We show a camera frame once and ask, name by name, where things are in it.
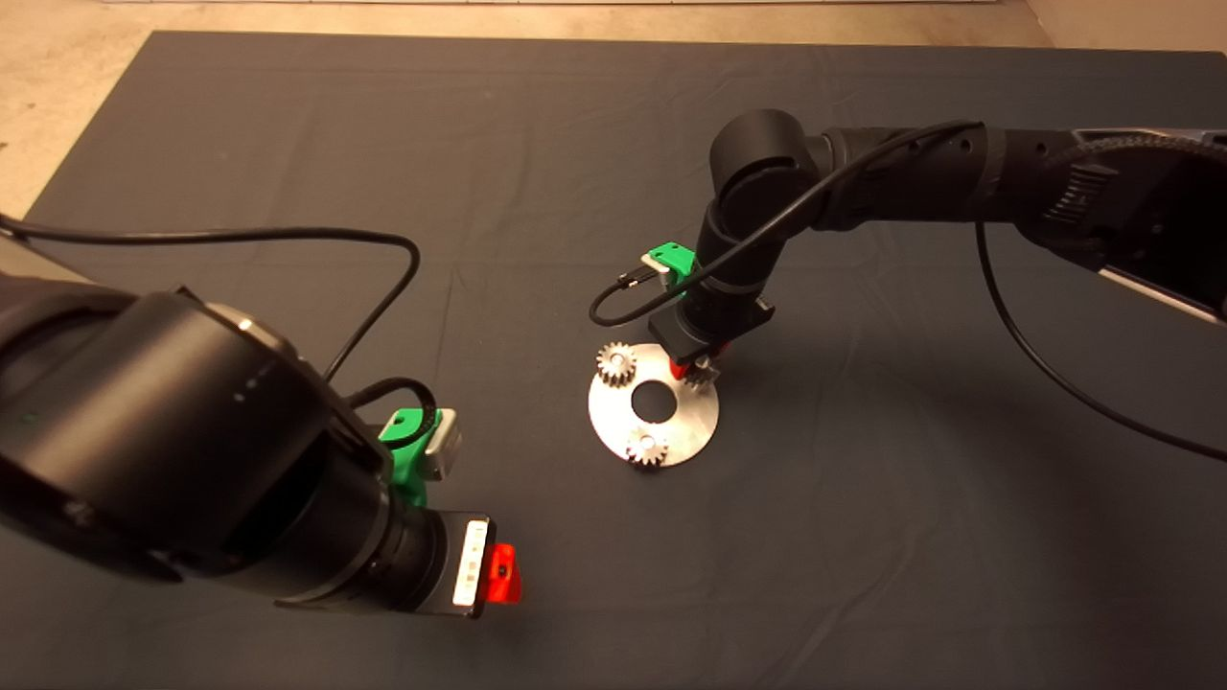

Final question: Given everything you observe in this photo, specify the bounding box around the thin black camera cable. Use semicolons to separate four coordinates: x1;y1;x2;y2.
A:
0;216;437;451
589;120;1227;463

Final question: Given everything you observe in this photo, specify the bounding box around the dark grey table cloth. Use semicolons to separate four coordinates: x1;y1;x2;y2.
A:
0;31;1227;690

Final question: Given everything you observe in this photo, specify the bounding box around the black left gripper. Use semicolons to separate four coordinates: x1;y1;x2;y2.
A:
422;511;524;619

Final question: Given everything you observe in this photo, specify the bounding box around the thin black left camera cable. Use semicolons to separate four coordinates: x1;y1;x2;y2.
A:
0;216;437;451

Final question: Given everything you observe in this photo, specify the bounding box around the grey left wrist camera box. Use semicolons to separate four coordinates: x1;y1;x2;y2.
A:
427;409;462;482

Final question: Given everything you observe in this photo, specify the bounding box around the thin black right camera cable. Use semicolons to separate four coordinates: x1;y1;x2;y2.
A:
589;120;1227;463

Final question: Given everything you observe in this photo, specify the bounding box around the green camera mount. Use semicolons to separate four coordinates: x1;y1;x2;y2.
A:
644;242;699;293
379;407;444;509

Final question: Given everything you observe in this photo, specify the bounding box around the green right camera mount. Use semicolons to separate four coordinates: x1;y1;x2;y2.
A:
644;242;699;293

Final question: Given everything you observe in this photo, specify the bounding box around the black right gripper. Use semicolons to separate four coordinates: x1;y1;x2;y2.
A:
652;290;776;380

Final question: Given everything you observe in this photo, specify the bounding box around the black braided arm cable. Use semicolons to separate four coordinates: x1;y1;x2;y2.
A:
1064;132;1227;175

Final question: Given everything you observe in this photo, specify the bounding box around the green left camera mount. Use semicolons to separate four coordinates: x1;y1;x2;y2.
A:
379;407;444;509

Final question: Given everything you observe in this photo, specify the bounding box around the round metal carrier plate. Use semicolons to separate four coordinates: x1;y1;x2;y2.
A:
588;343;720;469

